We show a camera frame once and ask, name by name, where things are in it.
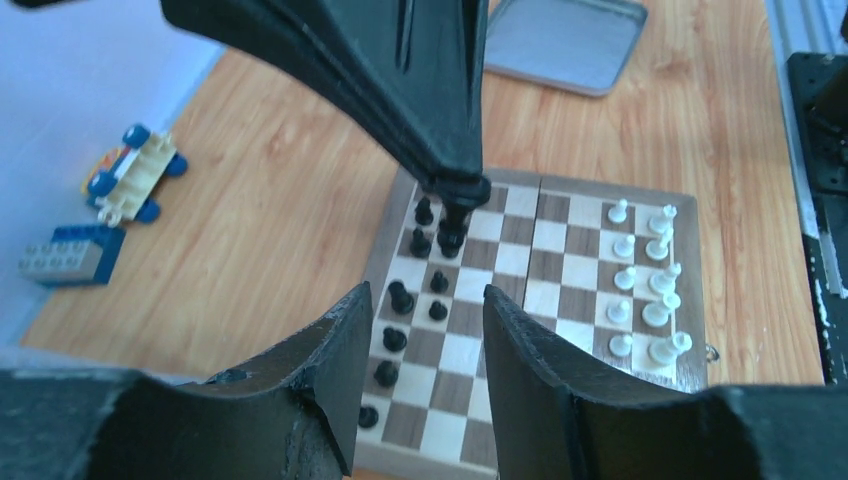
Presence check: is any silver metal tin lid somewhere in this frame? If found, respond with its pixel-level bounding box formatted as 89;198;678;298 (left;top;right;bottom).
484;0;649;97

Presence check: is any wooden toy car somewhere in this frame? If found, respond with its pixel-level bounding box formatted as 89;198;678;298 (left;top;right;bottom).
81;123;188;227

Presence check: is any blue grey brick block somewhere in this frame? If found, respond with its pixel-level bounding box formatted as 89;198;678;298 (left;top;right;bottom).
18;224;126;287

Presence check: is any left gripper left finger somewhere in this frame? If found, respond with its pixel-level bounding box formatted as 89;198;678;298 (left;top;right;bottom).
1;282;374;479

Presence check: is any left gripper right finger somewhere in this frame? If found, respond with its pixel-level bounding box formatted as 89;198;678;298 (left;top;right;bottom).
483;285;847;479

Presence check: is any wooden chess board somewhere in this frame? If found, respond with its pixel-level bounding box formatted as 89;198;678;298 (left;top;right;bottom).
354;170;707;479

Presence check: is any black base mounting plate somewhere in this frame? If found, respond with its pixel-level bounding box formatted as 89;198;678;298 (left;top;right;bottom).
787;52;847;385

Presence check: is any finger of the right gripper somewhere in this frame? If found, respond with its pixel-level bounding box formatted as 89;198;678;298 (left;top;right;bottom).
161;0;490;206

